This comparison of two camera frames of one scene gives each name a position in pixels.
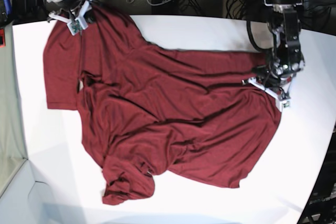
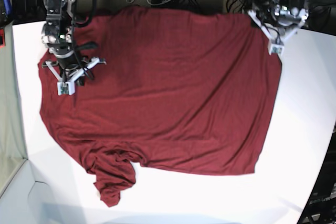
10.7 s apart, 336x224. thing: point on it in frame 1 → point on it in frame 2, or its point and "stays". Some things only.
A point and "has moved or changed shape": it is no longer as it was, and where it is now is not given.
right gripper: [264, 78] → [278, 33]
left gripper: [74, 6] → [66, 78]
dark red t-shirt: [143, 107] has moved or changed shape
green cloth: [12, 151] stays
